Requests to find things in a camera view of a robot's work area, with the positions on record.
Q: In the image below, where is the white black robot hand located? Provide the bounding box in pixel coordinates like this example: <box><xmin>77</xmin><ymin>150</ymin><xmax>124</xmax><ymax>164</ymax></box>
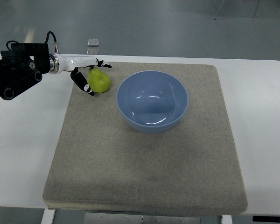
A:
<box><xmin>49</xmin><ymin>53</ymin><xmax>112</xmax><ymax>96</ymax></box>

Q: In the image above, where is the green pear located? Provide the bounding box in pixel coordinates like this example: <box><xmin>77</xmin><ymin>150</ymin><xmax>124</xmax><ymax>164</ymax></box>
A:
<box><xmin>87</xmin><ymin>67</ymin><xmax>111</xmax><ymax>93</ymax></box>

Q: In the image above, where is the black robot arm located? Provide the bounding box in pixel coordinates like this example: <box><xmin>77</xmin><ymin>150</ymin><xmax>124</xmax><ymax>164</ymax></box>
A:
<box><xmin>0</xmin><ymin>31</ymin><xmax>58</xmax><ymax>100</ymax></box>

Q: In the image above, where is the blue ceramic bowl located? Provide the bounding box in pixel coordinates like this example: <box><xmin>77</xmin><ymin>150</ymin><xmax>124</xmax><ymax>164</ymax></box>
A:
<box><xmin>116</xmin><ymin>70</ymin><xmax>189</xmax><ymax>133</ymax></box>

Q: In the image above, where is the lower floor socket plate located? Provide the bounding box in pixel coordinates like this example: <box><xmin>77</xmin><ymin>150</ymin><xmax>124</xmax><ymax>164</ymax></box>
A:
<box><xmin>87</xmin><ymin>48</ymin><xmax>99</xmax><ymax>55</ymax></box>

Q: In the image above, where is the grey felt mat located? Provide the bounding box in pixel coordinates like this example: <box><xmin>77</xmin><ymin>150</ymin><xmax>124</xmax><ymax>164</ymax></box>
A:
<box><xmin>43</xmin><ymin>63</ymin><xmax>248</xmax><ymax>216</ymax></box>

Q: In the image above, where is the white table frame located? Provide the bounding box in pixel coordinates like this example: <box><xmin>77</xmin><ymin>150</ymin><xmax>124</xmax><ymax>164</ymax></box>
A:
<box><xmin>41</xmin><ymin>209</ymin><xmax>233</xmax><ymax>224</ymax></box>

